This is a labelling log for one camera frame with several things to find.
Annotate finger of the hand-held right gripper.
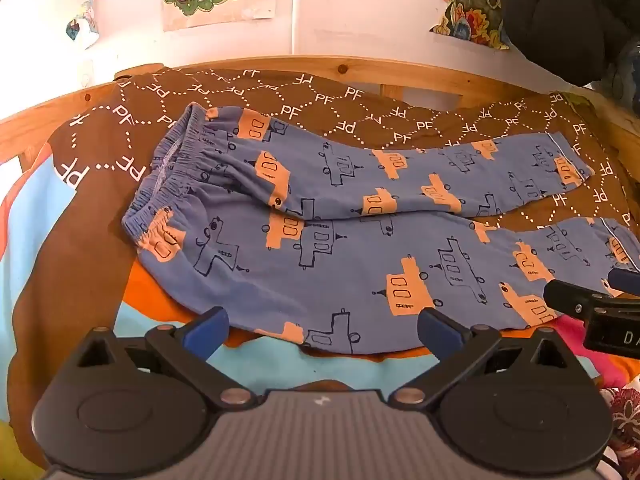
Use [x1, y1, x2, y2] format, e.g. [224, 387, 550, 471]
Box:
[544, 279, 611, 319]
[606, 268, 640, 297]

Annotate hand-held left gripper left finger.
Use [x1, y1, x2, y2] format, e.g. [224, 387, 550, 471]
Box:
[74, 306, 262, 409]

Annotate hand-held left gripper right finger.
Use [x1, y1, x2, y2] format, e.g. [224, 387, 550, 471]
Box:
[387, 306, 574, 409]

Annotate blue patterned pants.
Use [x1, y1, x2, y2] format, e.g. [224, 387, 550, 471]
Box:
[121, 104, 640, 356]

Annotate pink cloth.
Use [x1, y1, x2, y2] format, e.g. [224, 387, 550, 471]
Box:
[547, 316, 613, 391]

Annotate dark red floral cloth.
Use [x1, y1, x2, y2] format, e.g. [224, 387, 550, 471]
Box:
[597, 386, 640, 461]

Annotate brown patterned blanket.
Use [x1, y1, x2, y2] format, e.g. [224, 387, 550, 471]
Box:
[10, 65, 636, 466]

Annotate light blue orange blanket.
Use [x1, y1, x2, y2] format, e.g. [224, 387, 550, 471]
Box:
[0, 142, 601, 426]

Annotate yellow green cloth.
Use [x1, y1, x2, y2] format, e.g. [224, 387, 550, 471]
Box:
[0, 417, 43, 480]

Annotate black cloth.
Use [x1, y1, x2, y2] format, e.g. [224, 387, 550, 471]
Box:
[501, 0, 640, 88]

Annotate colourful pillow left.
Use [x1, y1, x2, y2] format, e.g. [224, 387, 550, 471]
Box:
[15, 0, 102, 52]

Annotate wooden bed frame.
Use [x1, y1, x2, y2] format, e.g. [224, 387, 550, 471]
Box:
[0, 55, 640, 166]

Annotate floral yellow wall poster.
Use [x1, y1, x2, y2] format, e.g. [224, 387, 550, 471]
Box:
[421, 0, 512, 52]

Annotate white wall pipe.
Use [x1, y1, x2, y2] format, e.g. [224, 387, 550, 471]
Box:
[292, 0, 307, 57]

